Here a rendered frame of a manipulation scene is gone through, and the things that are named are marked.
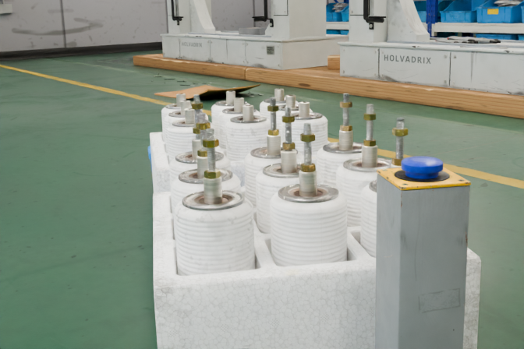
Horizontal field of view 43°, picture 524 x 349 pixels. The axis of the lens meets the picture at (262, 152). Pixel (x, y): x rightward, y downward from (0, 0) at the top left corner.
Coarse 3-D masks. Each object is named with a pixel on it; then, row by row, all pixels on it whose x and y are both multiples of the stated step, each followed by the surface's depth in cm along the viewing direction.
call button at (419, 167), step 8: (408, 160) 64; (416, 160) 64; (424, 160) 64; (432, 160) 64; (440, 160) 64; (408, 168) 64; (416, 168) 63; (424, 168) 63; (432, 168) 63; (440, 168) 63; (408, 176) 64; (416, 176) 64; (424, 176) 63; (432, 176) 64
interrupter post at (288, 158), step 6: (282, 150) 93; (294, 150) 92; (282, 156) 92; (288, 156) 92; (294, 156) 92; (282, 162) 92; (288, 162) 92; (294, 162) 92; (282, 168) 92; (288, 168) 92; (294, 168) 92
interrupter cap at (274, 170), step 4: (272, 164) 96; (276, 164) 96; (280, 164) 96; (264, 168) 93; (268, 168) 94; (272, 168) 94; (276, 168) 94; (280, 168) 94; (264, 172) 92; (268, 172) 91; (272, 172) 92; (276, 172) 91; (280, 172) 93; (296, 172) 92; (272, 176) 90; (276, 176) 90; (280, 176) 90; (284, 176) 90; (288, 176) 89; (292, 176) 89; (296, 176) 90
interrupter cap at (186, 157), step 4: (188, 152) 105; (192, 152) 106; (216, 152) 105; (220, 152) 105; (176, 156) 103; (180, 156) 103; (184, 156) 103; (188, 156) 103; (192, 156) 104; (216, 156) 102; (220, 156) 102; (176, 160) 101; (180, 160) 100; (184, 160) 100; (188, 160) 99; (192, 160) 99; (196, 160) 99; (216, 160) 100
